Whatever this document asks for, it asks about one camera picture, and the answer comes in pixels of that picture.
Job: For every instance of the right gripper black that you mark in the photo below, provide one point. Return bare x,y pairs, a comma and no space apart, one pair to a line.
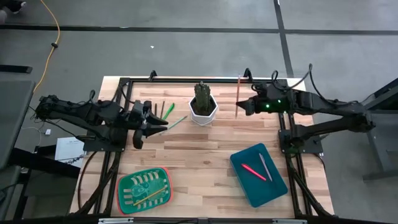
261,104

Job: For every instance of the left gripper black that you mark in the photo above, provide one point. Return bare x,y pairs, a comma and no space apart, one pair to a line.
140,118

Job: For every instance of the red pencil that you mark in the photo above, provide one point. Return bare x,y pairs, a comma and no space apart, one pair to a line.
238,90

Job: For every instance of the orange highlighter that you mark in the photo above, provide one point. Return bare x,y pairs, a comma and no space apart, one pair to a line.
253,172

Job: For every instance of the yellow pencil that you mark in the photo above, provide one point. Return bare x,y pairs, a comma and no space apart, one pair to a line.
149,196

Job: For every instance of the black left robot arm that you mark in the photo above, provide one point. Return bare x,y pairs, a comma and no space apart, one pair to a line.
77,112

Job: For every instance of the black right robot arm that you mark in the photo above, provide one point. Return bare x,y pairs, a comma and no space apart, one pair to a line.
326,109

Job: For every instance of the brown pencil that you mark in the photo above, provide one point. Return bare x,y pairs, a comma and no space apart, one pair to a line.
155,109
162,109

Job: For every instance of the green highlighter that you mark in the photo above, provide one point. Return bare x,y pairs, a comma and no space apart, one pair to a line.
168,111

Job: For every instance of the green pencil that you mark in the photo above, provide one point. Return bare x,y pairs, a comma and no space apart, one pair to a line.
177,123

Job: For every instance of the green cactus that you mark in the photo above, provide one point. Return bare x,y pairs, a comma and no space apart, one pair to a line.
202,96

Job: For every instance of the white hexagonal plant pot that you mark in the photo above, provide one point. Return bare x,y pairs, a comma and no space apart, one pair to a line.
202,119

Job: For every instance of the grey pen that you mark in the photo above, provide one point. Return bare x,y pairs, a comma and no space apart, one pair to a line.
265,166

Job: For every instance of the green basket with orange rim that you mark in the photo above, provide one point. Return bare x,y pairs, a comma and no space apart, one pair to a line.
136,189

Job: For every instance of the blue rectangular tray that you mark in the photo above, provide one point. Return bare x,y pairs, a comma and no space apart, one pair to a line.
264,193

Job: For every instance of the white paper sheet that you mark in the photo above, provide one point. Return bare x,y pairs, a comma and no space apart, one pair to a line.
68,149

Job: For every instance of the white power adapter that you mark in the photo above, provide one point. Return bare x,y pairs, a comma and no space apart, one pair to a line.
48,132

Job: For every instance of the grey metal stand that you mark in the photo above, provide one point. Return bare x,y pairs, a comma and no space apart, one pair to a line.
382,140

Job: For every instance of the grey desk top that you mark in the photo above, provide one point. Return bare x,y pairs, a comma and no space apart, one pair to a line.
12,118

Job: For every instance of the black metal table frame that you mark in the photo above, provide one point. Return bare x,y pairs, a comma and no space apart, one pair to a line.
202,80

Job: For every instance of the silver metal bracket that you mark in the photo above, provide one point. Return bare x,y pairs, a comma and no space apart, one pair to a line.
289,221
115,220

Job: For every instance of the black desk frame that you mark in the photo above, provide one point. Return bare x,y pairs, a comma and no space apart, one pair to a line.
43,163

